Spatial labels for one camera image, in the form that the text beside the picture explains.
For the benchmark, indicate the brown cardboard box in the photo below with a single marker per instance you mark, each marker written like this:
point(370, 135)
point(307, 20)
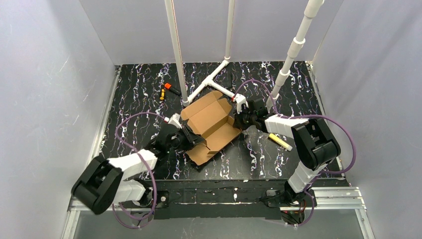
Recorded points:
point(209, 117)

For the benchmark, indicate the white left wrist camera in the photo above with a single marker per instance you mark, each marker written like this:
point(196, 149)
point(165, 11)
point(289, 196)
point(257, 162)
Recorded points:
point(174, 120)

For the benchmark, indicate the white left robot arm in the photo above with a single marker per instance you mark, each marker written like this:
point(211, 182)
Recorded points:
point(105, 182)

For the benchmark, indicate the aluminium rail frame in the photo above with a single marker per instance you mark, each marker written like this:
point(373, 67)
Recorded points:
point(224, 189)

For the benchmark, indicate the orange black marker pen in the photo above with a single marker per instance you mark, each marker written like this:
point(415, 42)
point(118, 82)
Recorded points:
point(172, 89)

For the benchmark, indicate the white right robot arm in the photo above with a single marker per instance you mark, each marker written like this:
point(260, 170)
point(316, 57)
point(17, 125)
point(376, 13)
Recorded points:
point(315, 144)

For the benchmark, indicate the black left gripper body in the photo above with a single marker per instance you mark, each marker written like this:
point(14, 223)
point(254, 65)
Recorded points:
point(186, 136)

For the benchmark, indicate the yellow marker pen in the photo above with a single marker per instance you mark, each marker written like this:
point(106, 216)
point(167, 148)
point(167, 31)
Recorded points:
point(280, 142)

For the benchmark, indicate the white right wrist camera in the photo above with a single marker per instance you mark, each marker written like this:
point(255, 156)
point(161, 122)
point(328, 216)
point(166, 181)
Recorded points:
point(240, 102)

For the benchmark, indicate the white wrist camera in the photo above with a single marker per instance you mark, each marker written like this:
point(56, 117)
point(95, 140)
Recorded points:
point(174, 120)
point(240, 102)

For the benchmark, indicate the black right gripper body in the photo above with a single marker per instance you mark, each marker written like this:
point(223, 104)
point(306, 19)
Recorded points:
point(242, 116)

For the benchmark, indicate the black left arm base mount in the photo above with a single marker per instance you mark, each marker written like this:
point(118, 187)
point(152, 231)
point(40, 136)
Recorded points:
point(147, 200)

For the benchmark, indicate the orange yellow black screwdriver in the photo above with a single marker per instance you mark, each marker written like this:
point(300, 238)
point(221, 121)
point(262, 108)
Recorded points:
point(162, 94)

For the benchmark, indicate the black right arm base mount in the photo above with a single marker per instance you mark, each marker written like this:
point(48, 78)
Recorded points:
point(281, 198)

